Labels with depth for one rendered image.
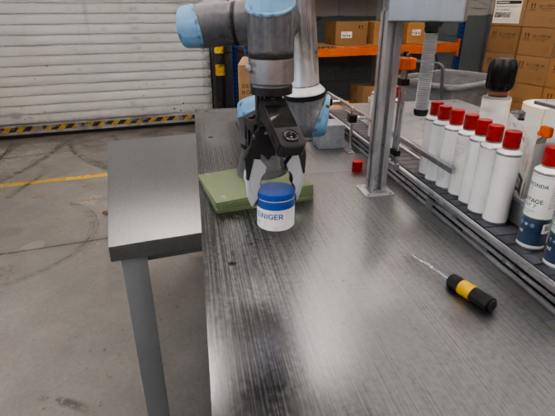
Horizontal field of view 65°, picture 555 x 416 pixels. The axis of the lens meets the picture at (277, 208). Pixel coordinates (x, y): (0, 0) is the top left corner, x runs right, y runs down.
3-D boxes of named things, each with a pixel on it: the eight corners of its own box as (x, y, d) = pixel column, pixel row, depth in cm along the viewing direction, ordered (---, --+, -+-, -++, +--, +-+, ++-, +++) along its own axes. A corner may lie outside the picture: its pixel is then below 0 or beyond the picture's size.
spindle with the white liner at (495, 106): (506, 157, 140) (528, 59, 128) (481, 158, 139) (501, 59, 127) (489, 148, 148) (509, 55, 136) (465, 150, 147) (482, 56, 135)
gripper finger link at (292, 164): (300, 184, 87) (286, 143, 82) (312, 195, 82) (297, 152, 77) (286, 191, 86) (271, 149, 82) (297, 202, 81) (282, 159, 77)
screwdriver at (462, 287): (496, 310, 78) (500, 297, 76) (485, 316, 76) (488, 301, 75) (415, 258, 94) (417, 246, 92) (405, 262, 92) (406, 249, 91)
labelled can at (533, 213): (550, 250, 87) (580, 150, 78) (526, 252, 86) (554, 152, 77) (531, 238, 91) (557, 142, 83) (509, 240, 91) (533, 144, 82)
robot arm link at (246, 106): (244, 136, 136) (239, 92, 131) (287, 134, 134) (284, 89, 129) (235, 146, 125) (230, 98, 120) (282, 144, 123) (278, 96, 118)
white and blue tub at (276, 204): (300, 228, 80) (301, 193, 77) (263, 234, 78) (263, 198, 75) (286, 213, 86) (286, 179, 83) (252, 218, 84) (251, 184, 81)
